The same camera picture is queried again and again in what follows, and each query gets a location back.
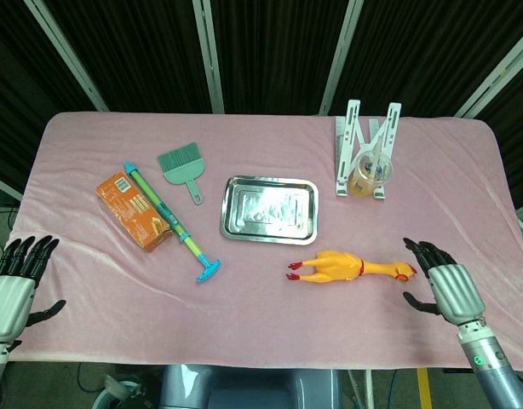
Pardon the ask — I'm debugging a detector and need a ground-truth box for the orange cardboard box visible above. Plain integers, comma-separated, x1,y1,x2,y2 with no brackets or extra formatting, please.
95,170,174,254

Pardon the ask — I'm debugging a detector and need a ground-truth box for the green blue toy water pump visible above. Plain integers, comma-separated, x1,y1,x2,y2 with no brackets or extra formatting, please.
124,160,222,284

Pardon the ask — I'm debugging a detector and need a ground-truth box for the stainless steel tray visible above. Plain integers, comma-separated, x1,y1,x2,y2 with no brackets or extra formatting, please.
219,176,321,245

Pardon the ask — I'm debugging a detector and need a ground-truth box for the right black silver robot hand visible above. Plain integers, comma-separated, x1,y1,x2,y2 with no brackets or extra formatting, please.
402,237,487,328

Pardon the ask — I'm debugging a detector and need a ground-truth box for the grey robot torso base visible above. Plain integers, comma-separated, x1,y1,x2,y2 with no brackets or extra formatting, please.
158,364,342,409

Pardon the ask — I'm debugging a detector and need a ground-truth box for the white metal frame post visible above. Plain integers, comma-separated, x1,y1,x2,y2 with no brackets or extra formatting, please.
319,0,365,116
22,0,109,112
454,36,523,119
192,0,226,114

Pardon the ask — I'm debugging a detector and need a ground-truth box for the clear cup with orange drink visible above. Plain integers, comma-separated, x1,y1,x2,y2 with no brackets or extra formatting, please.
348,152,394,200

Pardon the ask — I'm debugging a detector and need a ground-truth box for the white plastic bucket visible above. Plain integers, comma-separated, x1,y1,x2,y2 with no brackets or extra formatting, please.
92,374,143,409

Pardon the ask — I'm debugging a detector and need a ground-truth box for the white folding stand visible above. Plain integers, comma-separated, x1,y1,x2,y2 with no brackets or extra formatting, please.
334,99,403,199

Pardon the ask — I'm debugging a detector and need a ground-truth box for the yellow rubber chicken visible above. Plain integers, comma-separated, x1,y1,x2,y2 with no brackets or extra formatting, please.
285,249,419,285

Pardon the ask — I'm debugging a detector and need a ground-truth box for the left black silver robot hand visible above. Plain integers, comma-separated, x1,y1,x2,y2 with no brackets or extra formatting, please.
0,235,67,342

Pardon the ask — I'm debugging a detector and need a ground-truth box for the teal small hand brush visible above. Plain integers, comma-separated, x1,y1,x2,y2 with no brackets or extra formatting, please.
157,141,204,206

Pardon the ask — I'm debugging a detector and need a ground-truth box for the pink velvet tablecloth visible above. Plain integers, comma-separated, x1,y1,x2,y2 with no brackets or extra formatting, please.
0,111,523,372

